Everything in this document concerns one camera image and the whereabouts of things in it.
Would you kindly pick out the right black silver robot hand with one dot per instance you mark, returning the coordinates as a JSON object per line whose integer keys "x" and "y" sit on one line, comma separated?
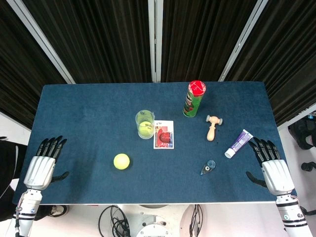
{"x": 277, "y": 175}

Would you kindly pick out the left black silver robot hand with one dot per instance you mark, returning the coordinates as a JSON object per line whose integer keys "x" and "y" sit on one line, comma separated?
{"x": 39, "y": 170}

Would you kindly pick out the plain yellow tennis ball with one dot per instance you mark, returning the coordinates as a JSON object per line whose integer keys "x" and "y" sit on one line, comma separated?
{"x": 121, "y": 161}

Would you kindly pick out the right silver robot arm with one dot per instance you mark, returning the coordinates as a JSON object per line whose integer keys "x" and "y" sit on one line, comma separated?
{"x": 293, "y": 217}

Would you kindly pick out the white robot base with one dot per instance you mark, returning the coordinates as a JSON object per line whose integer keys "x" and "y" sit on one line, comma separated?
{"x": 153, "y": 222}

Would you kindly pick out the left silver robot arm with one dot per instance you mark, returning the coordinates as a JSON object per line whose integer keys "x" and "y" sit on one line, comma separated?
{"x": 26, "y": 212}

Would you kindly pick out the yellow tennis ball black print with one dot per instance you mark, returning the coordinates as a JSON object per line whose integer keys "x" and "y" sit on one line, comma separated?
{"x": 145, "y": 130}

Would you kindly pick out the clear cup with ball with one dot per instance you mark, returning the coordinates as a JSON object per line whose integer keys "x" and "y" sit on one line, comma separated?
{"x": 145, "y": 117}

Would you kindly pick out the black white sneaker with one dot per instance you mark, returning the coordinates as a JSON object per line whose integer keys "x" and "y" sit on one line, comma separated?
{"x": 59, "y": 210}

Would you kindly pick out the black office chair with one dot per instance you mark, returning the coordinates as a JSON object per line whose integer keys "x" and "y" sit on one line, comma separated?
{"x": 301, "y": 133}

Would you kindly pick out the purple white toothpaste tube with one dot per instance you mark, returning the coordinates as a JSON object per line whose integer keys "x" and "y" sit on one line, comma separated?
{"x": 238, "y": 144}

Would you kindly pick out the blue correction tape dispenser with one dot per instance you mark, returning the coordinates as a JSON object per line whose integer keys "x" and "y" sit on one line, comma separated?
{"x": 208, "y": 166}

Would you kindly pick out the wooden toy hammer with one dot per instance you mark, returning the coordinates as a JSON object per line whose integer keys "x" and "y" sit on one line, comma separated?
{"x": 211, "y": 132}

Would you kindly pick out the blue table cloth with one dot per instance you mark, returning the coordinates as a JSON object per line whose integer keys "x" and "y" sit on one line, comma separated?
{"x": 98, "y": 111}

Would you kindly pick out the black curtain panel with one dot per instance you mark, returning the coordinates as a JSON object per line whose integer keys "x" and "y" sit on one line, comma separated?
{"x": 197, "y": 37}
{"x": 98, "y": 42}
{"x": 17, "y": 74}
{"x": 288, "y": 61}

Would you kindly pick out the green Pringles can red lid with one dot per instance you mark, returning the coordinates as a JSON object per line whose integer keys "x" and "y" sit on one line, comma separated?
{"x": 192, "y": 103}

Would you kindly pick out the white card red picture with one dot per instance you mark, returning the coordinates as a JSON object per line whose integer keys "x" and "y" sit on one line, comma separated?
{"x": 164, "y": 140}

